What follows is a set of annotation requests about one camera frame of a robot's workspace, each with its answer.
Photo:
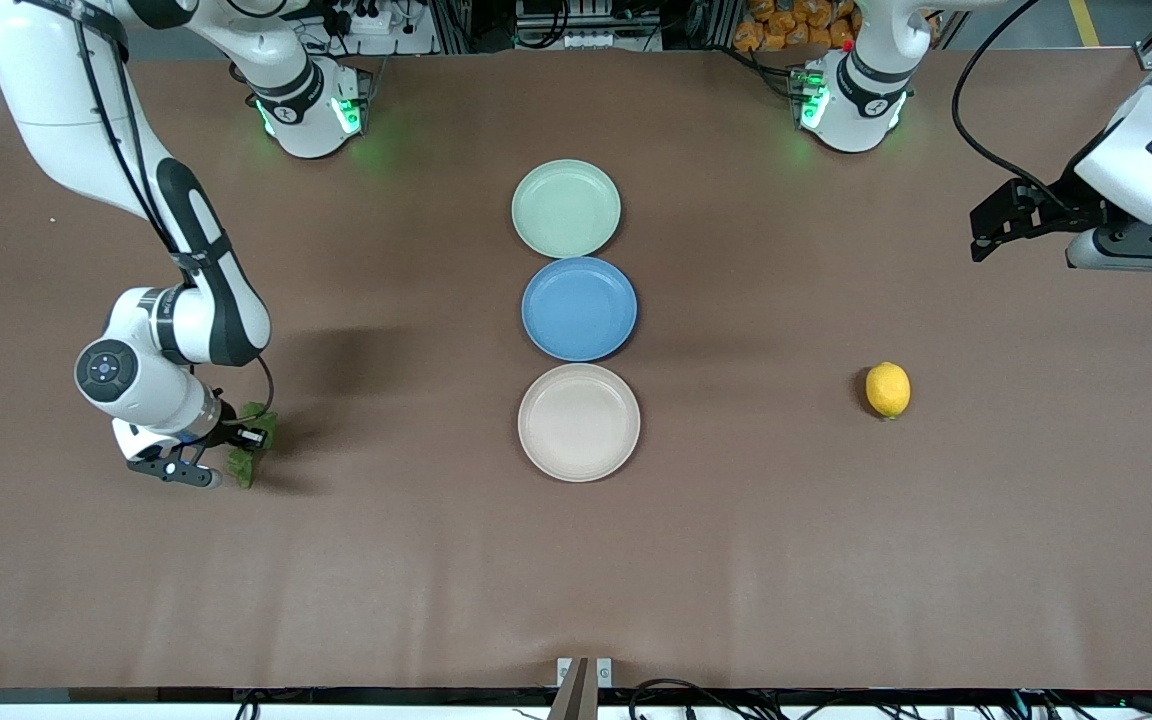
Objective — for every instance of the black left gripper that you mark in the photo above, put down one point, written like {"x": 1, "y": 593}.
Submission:
{"x": 1054, "y": 209}

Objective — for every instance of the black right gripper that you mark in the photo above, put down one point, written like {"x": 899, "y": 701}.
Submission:
{"x": 230, "y": 429}

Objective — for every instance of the green lettuce leaf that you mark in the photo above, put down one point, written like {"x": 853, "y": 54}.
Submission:
{"x": 244, "y": 468}

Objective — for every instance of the yellow lemon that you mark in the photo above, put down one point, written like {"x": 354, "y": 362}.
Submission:
{"x": 888, "y": 390}

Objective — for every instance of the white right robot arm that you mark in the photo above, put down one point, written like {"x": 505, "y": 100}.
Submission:
{"x": 201, "y": 300}

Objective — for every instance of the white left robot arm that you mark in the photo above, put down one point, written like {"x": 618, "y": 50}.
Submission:
{"x": 1151, "y": 150}

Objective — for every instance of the brown table cover sheet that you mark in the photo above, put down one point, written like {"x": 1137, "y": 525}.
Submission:
{"x": 436, "y": 550}

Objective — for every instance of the orange packaged goods pile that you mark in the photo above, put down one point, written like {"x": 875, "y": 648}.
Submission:
{"x": 796, "y": 25}

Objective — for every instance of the beige plate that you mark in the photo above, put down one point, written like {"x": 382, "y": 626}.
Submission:
{"x": 578, "y": 422}

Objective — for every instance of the blue plate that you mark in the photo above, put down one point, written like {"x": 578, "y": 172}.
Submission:
{"x": 578, "y": 308}

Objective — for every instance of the pale green plate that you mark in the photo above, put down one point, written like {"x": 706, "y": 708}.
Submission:
{"x": 566, "y": 208}

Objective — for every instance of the white power strip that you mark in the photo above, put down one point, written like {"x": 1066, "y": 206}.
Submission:
{"x": 366, "y": 18}

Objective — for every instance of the white metal edge bracket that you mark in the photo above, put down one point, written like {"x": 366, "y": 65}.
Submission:
{"x": 583, "y": 680}

